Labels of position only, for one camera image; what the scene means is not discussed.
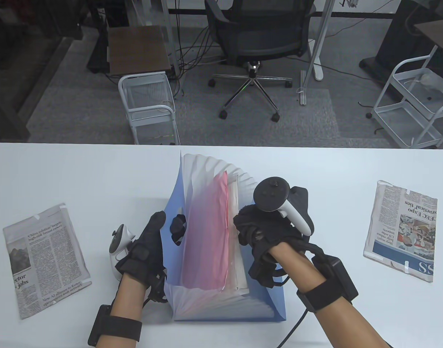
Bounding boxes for person's left hand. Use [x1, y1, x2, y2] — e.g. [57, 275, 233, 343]
[115, 210, 187, 302]

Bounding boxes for person's right hand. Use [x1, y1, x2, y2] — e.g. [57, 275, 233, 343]
[233, 205, 305, 289]

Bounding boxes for printed flowchart paper material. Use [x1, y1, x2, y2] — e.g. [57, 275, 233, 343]
[225, 174, 251, 295]

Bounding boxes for pink paper material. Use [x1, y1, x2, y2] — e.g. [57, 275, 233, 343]
[181, 170, 229, 290]

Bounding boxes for blue accordion folder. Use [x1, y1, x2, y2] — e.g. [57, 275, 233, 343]
[163, 150, 287, 322]

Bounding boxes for newspaper material with mountain photo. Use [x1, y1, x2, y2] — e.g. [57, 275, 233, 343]
[3, 203, 92, 320]

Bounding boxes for newspaper material with blue banner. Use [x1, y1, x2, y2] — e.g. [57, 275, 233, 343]
[363, 180, 438, 283]

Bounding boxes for person's left forearm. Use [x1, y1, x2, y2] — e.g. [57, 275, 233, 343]
[98, 272, 147, 348]

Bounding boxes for person's right forearm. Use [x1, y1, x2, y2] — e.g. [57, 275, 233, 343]
[270, 243, 388, 348]

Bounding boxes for left white black controller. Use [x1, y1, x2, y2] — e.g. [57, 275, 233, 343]
[109, 224, 135, 281]

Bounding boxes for white black controller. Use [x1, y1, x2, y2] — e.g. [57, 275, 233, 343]
[109, 224, 135, 281]
[253, 177, 315, 236]

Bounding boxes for right white black controller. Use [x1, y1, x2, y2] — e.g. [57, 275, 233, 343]
[253, 177, 315, 236]

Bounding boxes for black office chair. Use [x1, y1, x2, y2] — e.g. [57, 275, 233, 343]
[204, 0, 316, 122]

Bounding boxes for brown wooden side table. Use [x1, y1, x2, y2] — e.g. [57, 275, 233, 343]
[107, 25, 172, 76]

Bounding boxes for clear plastic bag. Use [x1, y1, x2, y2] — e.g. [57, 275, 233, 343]
[419, 71, 443, 96]

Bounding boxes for dark desk with brown top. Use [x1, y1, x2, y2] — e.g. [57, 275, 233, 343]
[359, 0, 443, 86]

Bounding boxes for left black wrist camera strap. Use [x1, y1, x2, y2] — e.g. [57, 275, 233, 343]
[88, 304, 142, 347]

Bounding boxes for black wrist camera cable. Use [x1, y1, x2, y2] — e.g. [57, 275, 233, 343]
[277, 308, 309, 348]

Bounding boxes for small white wire cart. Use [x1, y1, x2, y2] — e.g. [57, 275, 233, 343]
[118, 71, 181, 145]

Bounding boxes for large white wire cart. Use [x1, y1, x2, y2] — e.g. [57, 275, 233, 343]
[365, 45, 443, 149]

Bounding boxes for bundle of black floor cables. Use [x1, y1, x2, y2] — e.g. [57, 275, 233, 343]
[169, 22, 225, 98]

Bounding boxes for white desk frame leg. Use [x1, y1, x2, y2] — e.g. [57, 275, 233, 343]
[300, 0, 336, 81]

